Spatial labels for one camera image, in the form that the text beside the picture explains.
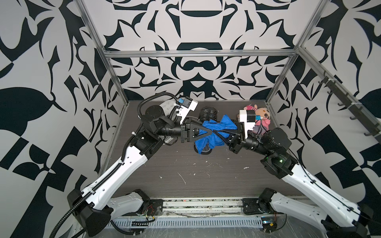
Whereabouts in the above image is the blue cloth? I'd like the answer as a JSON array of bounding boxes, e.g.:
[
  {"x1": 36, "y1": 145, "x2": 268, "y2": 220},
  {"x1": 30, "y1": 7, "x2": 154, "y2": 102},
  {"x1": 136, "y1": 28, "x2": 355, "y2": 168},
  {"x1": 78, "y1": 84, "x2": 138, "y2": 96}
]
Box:
[{"x1": 195, "y1": 115, "x2": 237, "y2": 154}]

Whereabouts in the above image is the black coffee machine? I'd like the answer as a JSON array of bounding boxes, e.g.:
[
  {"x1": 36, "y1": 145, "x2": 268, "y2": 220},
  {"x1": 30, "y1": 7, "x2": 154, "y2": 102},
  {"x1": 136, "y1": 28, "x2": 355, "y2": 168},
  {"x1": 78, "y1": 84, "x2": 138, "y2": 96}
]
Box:
[{"x1": 194, "y1": 107, "x2": 217, "y2": 155}]

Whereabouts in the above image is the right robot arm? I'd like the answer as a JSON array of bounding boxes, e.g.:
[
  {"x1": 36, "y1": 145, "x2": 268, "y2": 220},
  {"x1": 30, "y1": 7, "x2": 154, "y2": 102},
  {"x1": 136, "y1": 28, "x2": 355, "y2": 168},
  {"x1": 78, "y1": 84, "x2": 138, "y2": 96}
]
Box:
[{"x1": 225, "y1": 128, "x2": 373, "y2": 238}]

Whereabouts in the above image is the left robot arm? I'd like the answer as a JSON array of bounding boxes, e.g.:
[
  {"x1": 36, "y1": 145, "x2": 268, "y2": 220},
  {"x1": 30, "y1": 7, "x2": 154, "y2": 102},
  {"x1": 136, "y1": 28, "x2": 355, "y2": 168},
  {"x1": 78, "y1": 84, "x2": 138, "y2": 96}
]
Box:
[{"x1": 66, "y1": 100, "x2": 202, "y2": 238}]

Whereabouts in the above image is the white coffee machine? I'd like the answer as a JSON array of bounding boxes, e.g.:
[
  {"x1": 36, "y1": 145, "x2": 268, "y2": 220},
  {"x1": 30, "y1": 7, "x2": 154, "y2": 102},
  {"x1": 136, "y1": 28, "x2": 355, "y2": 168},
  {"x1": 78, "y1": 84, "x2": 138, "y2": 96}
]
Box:
[{"x1": 159, "y1": 99, "x2": 178, "y2": 146}]

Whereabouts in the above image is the pink plush doll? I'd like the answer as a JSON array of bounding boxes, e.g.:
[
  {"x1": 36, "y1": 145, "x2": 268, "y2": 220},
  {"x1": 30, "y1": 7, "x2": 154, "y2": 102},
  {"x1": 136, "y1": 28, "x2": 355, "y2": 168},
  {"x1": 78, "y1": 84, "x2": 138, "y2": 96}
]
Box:
[{"x1": 244, "y1": 105, "x2": 271, "y2": 133}]

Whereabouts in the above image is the small circuit board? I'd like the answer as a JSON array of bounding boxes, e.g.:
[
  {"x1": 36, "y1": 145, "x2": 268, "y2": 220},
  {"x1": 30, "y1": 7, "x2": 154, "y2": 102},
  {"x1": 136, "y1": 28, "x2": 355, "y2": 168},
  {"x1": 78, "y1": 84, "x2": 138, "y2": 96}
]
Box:
[{"x1": 261, "y1": 217, "x2": 277, "y2": 234}]

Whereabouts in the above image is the black hook rack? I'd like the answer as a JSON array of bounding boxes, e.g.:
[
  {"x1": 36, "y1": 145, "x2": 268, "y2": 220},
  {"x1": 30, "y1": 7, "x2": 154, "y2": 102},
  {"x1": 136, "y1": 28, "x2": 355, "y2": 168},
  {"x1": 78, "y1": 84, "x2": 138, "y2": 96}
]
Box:
[{"x1": 319, "y1": 71, "x2": 381, "y2": 143}]

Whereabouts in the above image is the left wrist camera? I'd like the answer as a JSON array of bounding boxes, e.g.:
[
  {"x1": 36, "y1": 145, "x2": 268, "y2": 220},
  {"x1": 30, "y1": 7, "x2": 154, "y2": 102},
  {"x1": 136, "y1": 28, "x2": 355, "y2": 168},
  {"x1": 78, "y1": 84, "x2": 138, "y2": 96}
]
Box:
[{"x1": 176, "y1": 97, "x2": 198, "y2": 125}]

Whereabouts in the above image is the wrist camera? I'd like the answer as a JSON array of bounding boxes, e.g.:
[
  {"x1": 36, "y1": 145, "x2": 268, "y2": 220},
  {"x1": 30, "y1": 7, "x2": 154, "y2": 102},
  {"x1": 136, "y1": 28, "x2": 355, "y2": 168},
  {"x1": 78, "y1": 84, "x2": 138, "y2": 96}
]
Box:
[
  {"x1": 239, "y1": 110, "x2": 257, "y2": 138},
  {"x1": 176, "y1": 97, "x2": 198, "y2": 125}
]

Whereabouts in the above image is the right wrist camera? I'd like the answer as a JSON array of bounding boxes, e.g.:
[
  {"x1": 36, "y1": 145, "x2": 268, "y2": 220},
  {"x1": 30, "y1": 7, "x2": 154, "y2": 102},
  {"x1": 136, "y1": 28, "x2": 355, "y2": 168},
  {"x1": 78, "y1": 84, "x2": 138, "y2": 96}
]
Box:
[{"x1": 239, "y1": 110, "x2": 257, "y2": 138}]

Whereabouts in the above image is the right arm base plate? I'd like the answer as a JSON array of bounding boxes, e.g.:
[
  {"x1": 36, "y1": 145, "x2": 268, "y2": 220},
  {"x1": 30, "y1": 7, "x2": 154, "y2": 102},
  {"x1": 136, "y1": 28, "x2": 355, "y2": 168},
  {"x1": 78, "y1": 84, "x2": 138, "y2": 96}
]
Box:
[{"x1": 242, "y1": 198, "x2": 283, "y2": 215}]

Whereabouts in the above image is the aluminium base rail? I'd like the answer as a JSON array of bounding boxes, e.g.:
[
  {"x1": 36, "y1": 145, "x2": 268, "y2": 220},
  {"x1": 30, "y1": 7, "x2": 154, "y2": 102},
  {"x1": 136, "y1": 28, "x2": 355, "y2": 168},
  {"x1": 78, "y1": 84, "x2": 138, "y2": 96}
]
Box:
[{"x1": 74, "y1": 194, "x2": 329, "y2": 221}]

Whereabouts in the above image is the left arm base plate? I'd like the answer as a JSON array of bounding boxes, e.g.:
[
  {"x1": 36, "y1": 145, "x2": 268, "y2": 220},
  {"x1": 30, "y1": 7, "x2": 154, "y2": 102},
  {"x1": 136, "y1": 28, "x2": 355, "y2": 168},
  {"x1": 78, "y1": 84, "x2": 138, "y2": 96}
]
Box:
[{"x1": 123, "y1": 199, "x2": 164, "y2": 216}]

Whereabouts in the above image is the aluminium cage frame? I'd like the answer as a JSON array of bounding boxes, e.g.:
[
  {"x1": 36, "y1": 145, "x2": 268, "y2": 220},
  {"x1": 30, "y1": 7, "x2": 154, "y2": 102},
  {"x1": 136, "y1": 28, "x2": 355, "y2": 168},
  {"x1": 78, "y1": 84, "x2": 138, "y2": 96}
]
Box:
[{"x1": 74, "y1": 0, "x2": 381, "y2": 197}]

